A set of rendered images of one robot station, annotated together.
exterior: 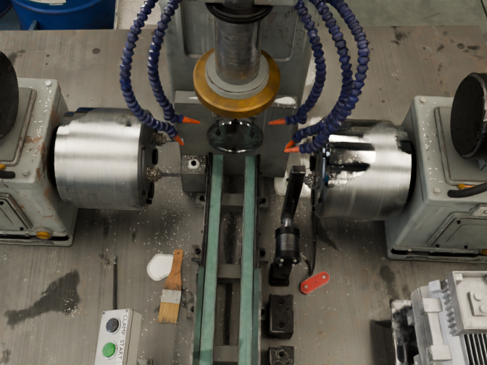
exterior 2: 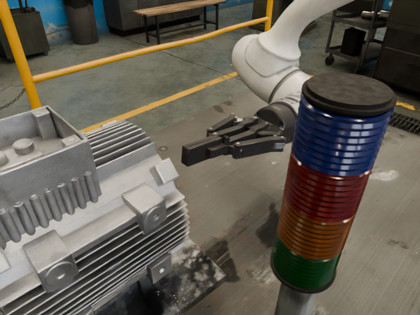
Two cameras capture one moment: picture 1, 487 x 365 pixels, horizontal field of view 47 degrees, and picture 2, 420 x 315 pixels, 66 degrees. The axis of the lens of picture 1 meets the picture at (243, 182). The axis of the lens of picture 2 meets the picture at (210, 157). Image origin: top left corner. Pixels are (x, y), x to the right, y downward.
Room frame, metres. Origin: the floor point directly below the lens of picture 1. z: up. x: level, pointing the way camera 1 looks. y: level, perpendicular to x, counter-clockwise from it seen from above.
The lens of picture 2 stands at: (0.37, -0.19, 1.30)
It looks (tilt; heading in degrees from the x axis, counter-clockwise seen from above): 35 degrees down; 232
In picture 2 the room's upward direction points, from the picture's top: straight up
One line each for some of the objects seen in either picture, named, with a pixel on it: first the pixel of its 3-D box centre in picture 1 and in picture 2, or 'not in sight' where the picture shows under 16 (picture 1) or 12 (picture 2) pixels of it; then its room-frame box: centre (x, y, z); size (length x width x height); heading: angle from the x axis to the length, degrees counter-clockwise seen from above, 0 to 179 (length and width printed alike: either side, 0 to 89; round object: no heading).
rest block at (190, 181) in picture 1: (194, 173); not in sight; (0.77, 0.14, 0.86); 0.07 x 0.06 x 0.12; 92
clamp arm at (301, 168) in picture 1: (292, 197); not in sight; (0.58, -0.11, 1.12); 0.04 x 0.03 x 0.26; 2
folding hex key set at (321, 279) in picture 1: (314, 282); not in sight; (0.49, -0.21, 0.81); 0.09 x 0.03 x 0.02; 123
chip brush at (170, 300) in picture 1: (173, 285); not in sight; (0.46, 0.17, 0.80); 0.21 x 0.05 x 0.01; 178
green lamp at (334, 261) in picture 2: not in sight; (305, 249); (0.17, -0.29, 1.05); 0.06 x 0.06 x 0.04
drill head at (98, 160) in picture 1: (90, 157); not in sight; (0.69, 0.38, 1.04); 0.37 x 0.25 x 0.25; 92
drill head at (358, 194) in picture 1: (367, 169); not in sight; (0.71, -0.30, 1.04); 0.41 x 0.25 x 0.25; 92
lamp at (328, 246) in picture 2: not in sight; (314, 215); (0.17, -0.29, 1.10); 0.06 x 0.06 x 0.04
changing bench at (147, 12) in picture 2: not in sight; (183, 21); (-2.39, -4.28, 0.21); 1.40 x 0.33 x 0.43; 4
